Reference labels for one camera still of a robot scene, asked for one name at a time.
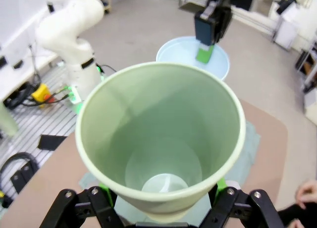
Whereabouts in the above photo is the pale blue round plate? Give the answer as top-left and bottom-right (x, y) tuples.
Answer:
(156, 36), (231, 82)

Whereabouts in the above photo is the black corrugated hose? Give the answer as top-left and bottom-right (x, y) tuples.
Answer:
(0, 152), (40, 186)

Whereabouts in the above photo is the black flat floor plate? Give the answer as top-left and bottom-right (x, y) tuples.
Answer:
(38, 134), (68, 151)

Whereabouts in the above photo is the pale green post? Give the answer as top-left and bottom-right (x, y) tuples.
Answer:
(0, 101), (19, 137)

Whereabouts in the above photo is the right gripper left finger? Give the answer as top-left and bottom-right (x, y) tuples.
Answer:
(34, 183), (124, 228)

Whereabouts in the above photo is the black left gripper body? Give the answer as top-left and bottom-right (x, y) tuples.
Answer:
(194, 0), (233, 46)

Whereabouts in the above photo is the metal storage shelf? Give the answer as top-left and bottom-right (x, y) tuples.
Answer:
(294, 41), (317, 93)

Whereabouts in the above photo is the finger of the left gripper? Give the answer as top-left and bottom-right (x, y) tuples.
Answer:
(195, 43), (215, 65)

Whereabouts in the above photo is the white desk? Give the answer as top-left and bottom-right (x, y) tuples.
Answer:
(0, 19), (59, 101)

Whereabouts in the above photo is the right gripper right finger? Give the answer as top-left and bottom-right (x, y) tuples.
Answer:
(202, 177), (285, 228)

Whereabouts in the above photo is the person's left forearm black sleeve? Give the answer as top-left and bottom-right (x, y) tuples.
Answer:
(277, 203), (317, 228)

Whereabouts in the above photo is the person's right hand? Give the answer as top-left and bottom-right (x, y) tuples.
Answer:
(296, 179), (317, 210)

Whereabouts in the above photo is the yellow emergency stop box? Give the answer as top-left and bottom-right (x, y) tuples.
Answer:
(31, 83), (52, 108)

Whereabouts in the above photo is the pale green cup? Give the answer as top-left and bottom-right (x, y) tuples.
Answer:
(75, 61), (246, 221)

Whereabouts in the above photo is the black cable bundle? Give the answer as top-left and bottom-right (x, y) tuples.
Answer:
(3, 85), (34, 108)

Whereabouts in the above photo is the black metal bracket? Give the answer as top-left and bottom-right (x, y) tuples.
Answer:
(11, 161), (35, 195)

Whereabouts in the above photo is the white cabinet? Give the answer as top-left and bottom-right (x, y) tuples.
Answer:
(272, 13), (300, 52)

